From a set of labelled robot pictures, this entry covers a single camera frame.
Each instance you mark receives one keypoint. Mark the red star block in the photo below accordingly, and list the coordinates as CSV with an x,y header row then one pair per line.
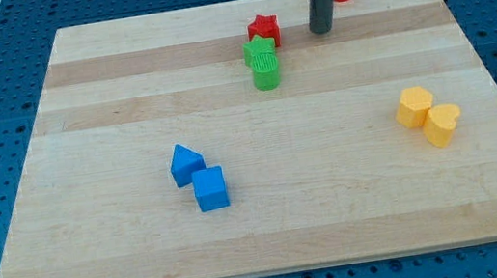
x,y
265,26

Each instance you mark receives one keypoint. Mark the green star block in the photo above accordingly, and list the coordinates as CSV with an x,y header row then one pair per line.
x,y
258,45

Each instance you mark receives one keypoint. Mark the green circle block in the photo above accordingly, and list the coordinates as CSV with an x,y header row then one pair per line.
x,y
265,69

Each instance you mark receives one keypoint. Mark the yellow hexagon block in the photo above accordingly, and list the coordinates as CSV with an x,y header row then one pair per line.
x,y
415,102

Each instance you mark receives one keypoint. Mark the yellow heart block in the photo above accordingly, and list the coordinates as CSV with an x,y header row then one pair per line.
x,y
441,123

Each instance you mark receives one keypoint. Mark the light wooden board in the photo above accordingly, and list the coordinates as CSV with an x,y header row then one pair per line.
x,y
318,170

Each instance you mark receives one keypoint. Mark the blue triangle block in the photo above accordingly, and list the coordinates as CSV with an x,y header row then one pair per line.
x,y
184,163

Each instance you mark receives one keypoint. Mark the blue cube block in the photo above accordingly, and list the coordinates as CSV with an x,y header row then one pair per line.
x,y
210,189

